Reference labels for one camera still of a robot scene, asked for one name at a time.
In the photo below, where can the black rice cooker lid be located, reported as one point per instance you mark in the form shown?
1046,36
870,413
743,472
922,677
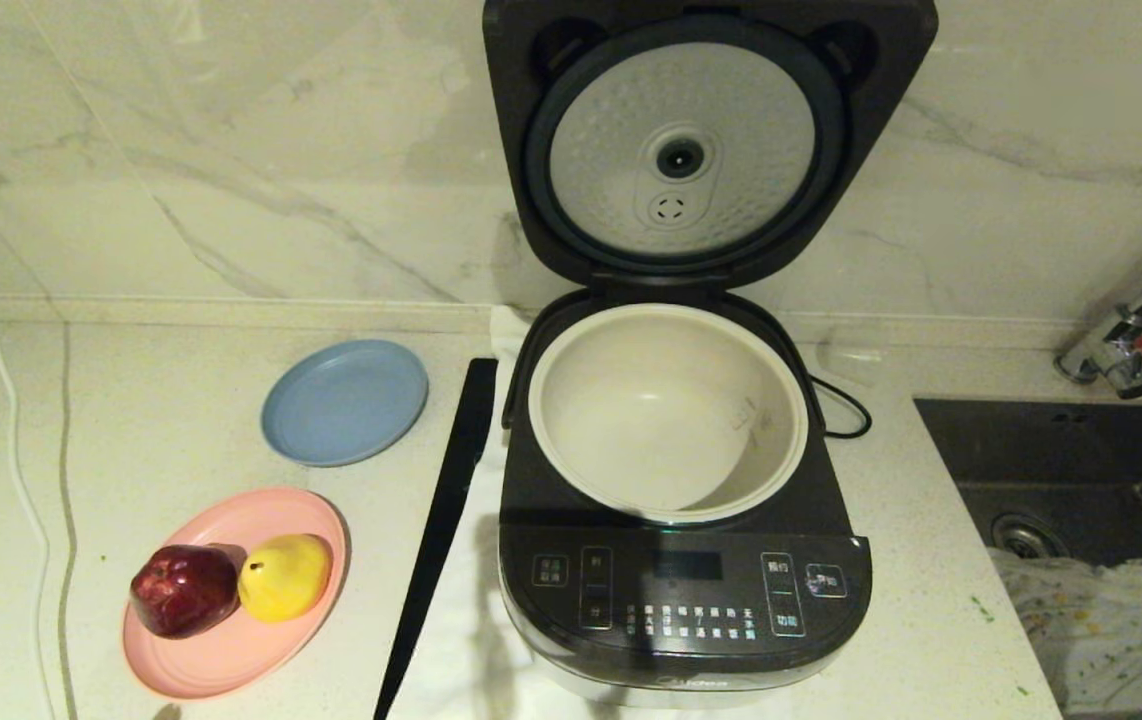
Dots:
681,100

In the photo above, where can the white inner cooking pot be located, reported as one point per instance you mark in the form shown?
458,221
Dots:
651,400

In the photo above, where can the black rice cooker body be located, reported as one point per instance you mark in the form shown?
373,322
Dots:
691,600

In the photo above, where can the long black flat bar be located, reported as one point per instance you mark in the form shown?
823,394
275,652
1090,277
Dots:
449,480

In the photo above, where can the blue plate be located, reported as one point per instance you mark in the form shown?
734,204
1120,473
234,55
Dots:
343,402

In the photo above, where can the yellow pear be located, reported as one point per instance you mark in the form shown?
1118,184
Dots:
284,579

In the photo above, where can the dark red apple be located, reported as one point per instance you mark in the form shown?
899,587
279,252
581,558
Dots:
183,592

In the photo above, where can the pink plate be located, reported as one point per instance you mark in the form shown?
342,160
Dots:
231,660

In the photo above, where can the stainless steel sink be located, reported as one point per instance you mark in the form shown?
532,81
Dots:
1031,450

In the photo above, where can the round steel sink drain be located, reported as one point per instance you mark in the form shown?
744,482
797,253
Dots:
1026,535

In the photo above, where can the chrome faucet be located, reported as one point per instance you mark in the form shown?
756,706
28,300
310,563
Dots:
1116,345

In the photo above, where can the white speckled cloth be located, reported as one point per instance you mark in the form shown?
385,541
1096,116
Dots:
1101,630

